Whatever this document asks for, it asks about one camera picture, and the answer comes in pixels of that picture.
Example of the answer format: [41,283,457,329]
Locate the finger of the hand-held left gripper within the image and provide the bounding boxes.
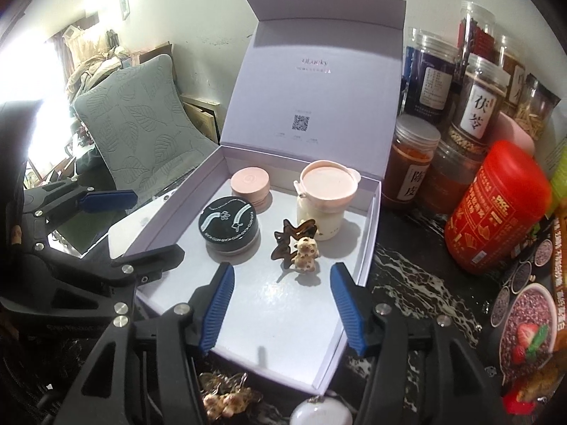
[20,179,138,221]
[35,244,186,319]

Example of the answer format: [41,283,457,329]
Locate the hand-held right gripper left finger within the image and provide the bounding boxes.
[73,262,235,425]

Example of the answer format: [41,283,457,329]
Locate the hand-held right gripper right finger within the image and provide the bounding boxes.
[330,262,506,425]

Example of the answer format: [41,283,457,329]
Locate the black patterned round jar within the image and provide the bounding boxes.
[198,197,262,254]

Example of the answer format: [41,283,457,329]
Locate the cream white jar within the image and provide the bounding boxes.
[294,192,347,242]

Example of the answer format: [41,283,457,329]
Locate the brown hair claw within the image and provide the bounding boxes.
[271,218,320,272]
[198,371,251,397]

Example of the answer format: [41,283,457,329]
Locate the pink round jar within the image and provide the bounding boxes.
[230,166,271,208]

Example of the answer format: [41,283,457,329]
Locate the pink blush compact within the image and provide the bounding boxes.
[299,161,361,208]

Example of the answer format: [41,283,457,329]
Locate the white gift box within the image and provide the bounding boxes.
[119,0,407,397]

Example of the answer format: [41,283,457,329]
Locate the grey leaf-pattern cushion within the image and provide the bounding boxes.
[73,53,221,200]

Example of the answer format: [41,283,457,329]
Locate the white round case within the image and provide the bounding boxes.
[290,396,354,425]

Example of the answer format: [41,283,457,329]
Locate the wooden boards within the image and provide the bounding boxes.
[179,92,222,145]

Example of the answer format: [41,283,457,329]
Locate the pile of clutter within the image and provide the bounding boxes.
[55,20,171,100]

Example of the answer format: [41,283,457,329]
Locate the clear jar with orange powder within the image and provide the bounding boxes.
[382,114,442,210]

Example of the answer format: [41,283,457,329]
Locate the clear jar with reddish-brown contents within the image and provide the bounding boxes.
[417,136,489,220]

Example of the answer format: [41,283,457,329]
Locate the red canister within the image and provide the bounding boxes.
[444,140,553,274]

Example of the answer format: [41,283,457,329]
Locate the strawberry print packet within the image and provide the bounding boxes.
[486,215,567,392]

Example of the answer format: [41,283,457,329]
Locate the pink round object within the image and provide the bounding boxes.
[491,112,538,157]

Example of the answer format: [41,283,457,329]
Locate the clear jar with dark purple contents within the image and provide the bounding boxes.
[404,28,460,121]

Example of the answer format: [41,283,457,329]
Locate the clear jar with white label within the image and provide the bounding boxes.
[447,53,511,153]

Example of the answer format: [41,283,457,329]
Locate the green packet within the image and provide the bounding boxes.
[548,144,567,183]

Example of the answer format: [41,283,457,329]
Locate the clear jar with yellow sticks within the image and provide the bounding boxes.
[513,74,562,143]

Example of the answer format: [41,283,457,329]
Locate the clear jar with brown contents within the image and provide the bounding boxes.
[495,34,529,113]

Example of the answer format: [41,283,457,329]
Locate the clear jar with dark red contents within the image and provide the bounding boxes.
[457,1,498,68]

